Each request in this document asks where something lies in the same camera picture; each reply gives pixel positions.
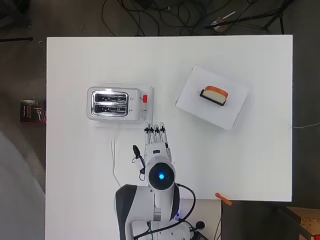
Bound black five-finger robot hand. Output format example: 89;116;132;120
132;122;174;174

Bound toast slice with orange crust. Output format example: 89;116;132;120
202;85;230;103

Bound plain white flat box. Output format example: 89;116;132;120
175;64;250;131

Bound steel toaster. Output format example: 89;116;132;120
86;86;151;122

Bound orange clamp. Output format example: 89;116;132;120
214;192;234;207

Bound black and red box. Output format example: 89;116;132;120
19;98;47;125

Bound wooden crate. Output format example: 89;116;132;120
285;206;320;240

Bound black rod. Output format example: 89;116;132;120
0;36;34;43

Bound white toaster cable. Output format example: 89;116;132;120
110;127;123;188

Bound black floor cables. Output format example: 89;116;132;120
100;0;208;37

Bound thin white cable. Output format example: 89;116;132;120
292;122;320;130

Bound black camera tripod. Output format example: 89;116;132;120
203;0;298;35

